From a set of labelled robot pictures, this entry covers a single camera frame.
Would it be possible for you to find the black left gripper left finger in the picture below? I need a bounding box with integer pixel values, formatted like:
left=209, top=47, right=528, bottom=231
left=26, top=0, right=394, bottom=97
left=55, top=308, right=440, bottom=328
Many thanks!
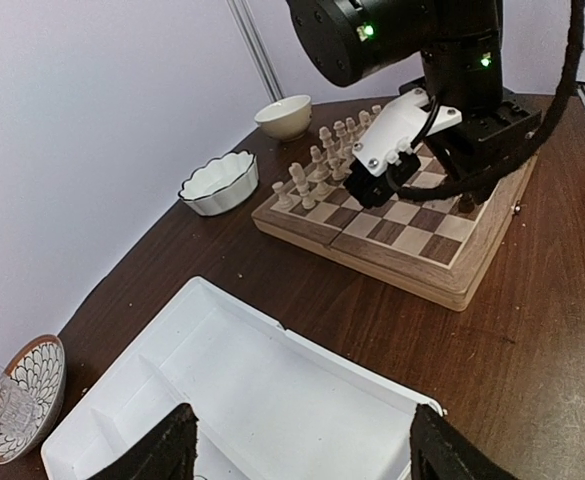
left=91, top=403, right=198, bottom=480

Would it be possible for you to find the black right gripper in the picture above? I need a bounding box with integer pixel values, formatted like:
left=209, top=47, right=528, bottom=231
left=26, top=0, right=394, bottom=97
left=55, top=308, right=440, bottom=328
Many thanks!
left=423, top=89, right=541, bottom=186

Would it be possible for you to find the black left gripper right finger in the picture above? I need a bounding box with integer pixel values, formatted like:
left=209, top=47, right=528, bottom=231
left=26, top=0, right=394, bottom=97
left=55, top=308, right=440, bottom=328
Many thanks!
left=410, top=404, right=516, bottom=480

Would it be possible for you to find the dark bishop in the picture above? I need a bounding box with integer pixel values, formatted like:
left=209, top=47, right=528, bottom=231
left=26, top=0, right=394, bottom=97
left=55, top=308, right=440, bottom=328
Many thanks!
left=458, top=194, right=475, bottom=214

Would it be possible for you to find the white plastic compartment tray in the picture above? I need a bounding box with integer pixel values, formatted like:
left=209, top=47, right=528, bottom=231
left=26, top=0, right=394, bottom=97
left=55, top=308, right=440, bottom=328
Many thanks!
left=41, top=277, right=430, bottom=479

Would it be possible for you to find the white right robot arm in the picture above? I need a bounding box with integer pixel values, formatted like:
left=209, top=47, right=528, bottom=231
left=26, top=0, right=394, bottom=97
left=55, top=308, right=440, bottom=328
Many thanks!
left=288, top=1, right=541, bottom=208

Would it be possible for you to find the wooden chessboard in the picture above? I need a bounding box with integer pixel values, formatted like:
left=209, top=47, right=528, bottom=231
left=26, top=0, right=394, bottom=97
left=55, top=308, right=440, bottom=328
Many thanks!
left=252, top=140, right=537, bottom=311

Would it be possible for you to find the white knight right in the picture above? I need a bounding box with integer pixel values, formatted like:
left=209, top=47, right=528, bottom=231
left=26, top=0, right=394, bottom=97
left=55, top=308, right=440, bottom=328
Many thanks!
left=358, top=110, right=371, bottom=135

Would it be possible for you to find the white knight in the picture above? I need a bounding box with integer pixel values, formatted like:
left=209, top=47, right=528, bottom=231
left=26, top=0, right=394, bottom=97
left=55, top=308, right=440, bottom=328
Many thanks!
left=288, top=162, right=309, bottom=196
left=358, top=110, right=371, bottom=135

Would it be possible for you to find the white bishop right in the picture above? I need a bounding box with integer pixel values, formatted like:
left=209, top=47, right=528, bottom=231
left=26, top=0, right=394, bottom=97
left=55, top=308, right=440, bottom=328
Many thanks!
left=346, top=117, right=358, bottom=144

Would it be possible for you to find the white bishop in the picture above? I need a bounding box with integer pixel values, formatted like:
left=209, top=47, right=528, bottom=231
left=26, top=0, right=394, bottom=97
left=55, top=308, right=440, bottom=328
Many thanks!
left=310, top=145, right=328, bottom=180
left=346, top=117, right=358, bottom=144

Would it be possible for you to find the white king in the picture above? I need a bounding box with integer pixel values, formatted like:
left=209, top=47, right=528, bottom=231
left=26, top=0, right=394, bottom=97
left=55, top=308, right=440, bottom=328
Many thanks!
left=333, top=120, right=349, bottom=149

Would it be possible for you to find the white pawn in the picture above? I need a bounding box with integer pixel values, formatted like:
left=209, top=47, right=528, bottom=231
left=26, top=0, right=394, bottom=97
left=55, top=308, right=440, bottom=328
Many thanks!
left=298, top=185, right=316, bottom=211
left=328, top=157, right=346, bottom=182
left=315, top=174, right=330, bottom=197

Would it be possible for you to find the white queen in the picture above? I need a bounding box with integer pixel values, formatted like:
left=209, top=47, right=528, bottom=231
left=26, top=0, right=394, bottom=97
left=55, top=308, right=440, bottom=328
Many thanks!
left=319, top=126, right=338, bottom=160

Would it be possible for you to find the patterned ceramic plate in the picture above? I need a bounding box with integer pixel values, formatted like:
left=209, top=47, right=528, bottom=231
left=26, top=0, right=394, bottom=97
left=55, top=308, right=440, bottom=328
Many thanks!
left=0, top=334, right=67, bottom=465

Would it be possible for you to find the white bishop left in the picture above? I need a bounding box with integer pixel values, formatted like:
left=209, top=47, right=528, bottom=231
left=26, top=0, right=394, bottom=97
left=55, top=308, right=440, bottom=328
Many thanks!
left=310, top=145, right=328, bottom=180

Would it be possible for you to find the clear drinking glass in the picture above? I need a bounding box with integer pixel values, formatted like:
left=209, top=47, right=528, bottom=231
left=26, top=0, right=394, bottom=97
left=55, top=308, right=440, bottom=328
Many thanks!
left=0, top=367, right=37, bottom=438

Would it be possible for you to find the white knight left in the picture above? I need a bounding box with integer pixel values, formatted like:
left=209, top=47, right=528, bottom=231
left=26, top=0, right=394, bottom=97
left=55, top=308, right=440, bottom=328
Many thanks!
left=288, top=162, right=309, bottom=196

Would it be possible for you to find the cream round bowl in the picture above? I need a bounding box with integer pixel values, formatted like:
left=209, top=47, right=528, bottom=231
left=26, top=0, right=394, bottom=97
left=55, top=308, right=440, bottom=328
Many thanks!
left=254, top=94, right=312, bottom=142

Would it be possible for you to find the white scalloped bowl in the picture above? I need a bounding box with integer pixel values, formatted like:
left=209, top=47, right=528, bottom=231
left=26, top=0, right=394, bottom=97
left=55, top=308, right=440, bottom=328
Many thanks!
left=178, top=151, right=259, bottom=217

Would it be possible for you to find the right aluminium frame post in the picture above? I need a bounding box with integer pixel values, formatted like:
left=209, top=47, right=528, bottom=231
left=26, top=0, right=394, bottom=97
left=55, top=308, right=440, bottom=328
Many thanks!
left=226, top=0, right=284, bottom=102

